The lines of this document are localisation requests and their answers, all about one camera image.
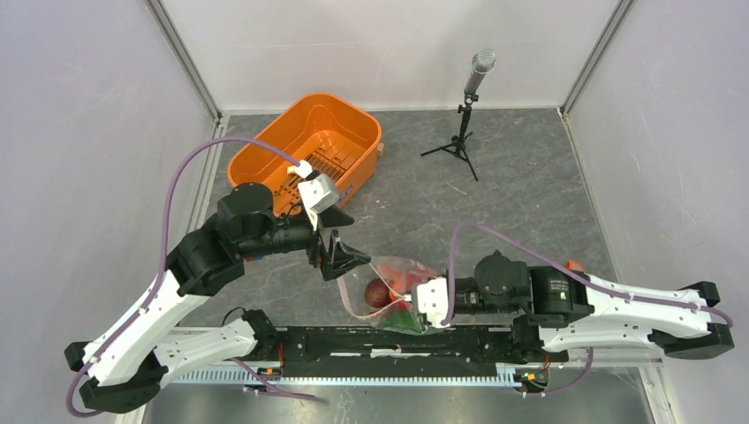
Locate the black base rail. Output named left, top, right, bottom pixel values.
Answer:
left=242, top=325, right=569, bottom=378

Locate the black tripod stand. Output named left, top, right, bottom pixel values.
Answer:
left=420, top=95, right=479, bottom=182

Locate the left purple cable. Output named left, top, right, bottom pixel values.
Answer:
left=64, top=136, right=308, bottom=418

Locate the orange plastic basket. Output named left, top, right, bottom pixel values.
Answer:
left=227, top=93, right=382, bottom=215

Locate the silver microphone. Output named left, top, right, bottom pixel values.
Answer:
left=464, top=49, right=496, bottom=102

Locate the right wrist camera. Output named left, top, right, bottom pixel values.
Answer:
left=410, top=277, right=450, bottom=329

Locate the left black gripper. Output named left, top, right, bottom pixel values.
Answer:
left=239, top=204, right=372, bottom=279

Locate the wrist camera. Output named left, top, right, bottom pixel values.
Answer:
left=410, top=277, right=450, bottom=329
left=297, top=171, right=339, bottom=231

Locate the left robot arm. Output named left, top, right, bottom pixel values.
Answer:
left=64, top=183, right=370, bottom=418

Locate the green toy bok choy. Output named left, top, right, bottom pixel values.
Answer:
left=377, top=309, right=425, bottom=335

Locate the red toy tomato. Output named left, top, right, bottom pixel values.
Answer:
left=386, top=270, right=434, bottom=299

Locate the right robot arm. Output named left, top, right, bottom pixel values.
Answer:
left=454, top=252, right=735, bottom=360

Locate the dark purple toy plum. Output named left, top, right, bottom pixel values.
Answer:
left=364, top=278, right=391, bottom=308

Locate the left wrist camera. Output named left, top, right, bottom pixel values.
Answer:
left=297, top=171, right=339, bottom=231

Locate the clear polka dot zip bag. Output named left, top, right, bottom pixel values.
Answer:
left=337, top=256, right=448, bottom=336

